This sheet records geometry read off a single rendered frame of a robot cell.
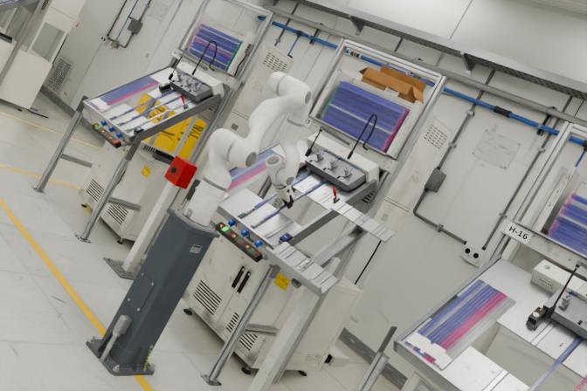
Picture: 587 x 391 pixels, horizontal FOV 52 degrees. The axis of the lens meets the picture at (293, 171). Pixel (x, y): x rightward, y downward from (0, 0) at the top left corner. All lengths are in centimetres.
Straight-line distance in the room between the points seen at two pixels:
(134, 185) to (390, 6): 279
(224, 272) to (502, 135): 232
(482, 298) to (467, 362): 34
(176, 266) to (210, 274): 98
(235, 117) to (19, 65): 332
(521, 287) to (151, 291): 159
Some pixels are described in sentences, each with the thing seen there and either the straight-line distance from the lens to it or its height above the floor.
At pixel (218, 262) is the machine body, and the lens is 359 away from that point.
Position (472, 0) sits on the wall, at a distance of 533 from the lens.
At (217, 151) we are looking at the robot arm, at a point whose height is 102.
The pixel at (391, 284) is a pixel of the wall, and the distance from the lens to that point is 479.
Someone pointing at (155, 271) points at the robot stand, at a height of 44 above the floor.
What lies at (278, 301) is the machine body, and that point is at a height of 43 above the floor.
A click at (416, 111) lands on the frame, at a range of 327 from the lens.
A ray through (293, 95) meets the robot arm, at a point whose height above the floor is 139.
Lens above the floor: 125
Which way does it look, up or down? 3 degrees down
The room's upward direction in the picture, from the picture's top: 29 degrees clockwise
